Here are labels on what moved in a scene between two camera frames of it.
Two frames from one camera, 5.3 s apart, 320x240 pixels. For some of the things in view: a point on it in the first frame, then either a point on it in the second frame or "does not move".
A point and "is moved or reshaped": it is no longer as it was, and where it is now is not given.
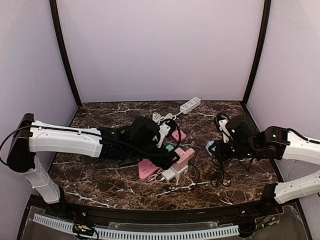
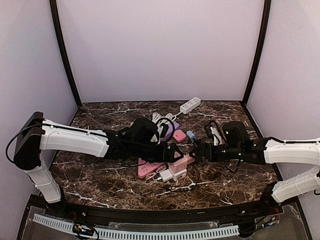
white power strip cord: x=157 y=118 does not move
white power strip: x=190 y=105 does not move
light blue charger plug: x=209 y=143 is moved or reshaped
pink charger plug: x=175 y=134 does not move
